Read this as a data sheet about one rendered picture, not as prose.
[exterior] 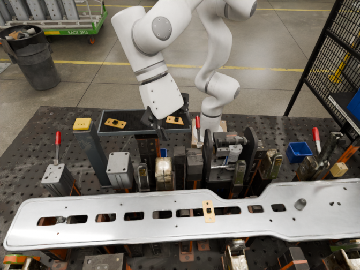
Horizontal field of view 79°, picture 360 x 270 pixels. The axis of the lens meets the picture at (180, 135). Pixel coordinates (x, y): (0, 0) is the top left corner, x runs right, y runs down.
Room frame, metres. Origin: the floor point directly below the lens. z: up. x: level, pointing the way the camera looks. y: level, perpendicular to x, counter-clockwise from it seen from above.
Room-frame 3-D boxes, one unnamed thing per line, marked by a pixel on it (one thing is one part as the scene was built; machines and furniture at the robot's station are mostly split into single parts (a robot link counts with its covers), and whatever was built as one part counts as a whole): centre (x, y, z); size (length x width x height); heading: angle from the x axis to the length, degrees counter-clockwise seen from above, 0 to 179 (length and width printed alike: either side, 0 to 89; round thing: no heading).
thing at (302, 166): (0.54, -0.56, 0.88); 0.07 x 0.06 x 0.35; 3
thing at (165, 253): (0.34, 0.10, 0.84); 0.13 x 0.11 x 0.29; 3
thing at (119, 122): (0.65, 0.26, 1.17); 0.08 x 0.04 x 0.01; 74
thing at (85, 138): (0.66, 0.40, 0.92); 0.08 x 0.08 x 0.44; 3
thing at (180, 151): (0.56, 0.00, 0.90); 0.05 x 0.05 x 0.40; 3
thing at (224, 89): (0.93, -0.21, 1.09); 0.19 x 0.12 x 0.24; 55
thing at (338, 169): (0.51, -0.64, 0.88); 0.04 x 0.04 x 0.36; 3
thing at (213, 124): (0.96, -0.18, 0.87); 0.19 x 0.19 x 0.18
